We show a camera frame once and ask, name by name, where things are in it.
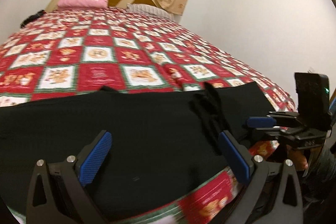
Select black pants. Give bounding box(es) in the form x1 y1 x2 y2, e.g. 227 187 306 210
0 81 277 222

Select person right hand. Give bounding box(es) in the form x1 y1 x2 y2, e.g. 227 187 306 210
286 145 309 171

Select striped pillow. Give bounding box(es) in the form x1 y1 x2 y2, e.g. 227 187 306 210
126 3 174 21

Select red teddy bear bedspread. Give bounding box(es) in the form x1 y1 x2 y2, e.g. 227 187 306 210
0 6 296 224

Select black object beside bed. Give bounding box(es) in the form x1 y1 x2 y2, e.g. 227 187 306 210
20 10 46 28

